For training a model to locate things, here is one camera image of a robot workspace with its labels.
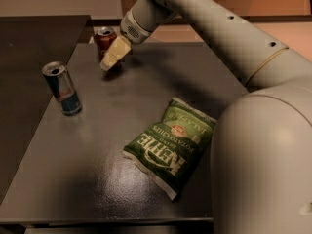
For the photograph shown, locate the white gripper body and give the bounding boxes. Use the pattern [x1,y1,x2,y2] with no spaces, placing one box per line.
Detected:
[120,0,176,44]

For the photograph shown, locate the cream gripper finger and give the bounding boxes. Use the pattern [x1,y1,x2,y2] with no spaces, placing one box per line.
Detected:
[99,35,132,71]

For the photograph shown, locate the red coke can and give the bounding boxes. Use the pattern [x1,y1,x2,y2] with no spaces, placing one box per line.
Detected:
[94,26,117,71]

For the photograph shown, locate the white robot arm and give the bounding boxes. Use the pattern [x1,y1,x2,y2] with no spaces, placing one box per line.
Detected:
[101,0,312,234]

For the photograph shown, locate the blue silver energy drink can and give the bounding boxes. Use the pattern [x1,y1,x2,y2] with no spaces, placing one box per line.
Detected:
[42,61,82,116]

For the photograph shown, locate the green kettle chips bag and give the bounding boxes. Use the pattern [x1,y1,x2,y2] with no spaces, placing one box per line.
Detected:
[123,97,216,200]

